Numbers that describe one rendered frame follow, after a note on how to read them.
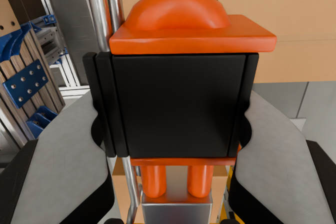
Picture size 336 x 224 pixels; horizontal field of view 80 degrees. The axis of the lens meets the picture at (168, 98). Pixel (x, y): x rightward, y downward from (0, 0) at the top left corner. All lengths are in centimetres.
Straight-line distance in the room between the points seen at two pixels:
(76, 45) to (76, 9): 20
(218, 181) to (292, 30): 66
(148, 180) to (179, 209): 4
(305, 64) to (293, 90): 81
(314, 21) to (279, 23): 14
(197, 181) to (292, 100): 180
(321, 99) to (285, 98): 29
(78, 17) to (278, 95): 154
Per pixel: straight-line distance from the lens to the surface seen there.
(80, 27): 131
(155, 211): 20
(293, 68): 108
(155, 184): 18
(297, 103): 199
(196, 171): 17
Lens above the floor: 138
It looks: 57 degrees down
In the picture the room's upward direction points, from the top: 180 degrees counter-clockwise
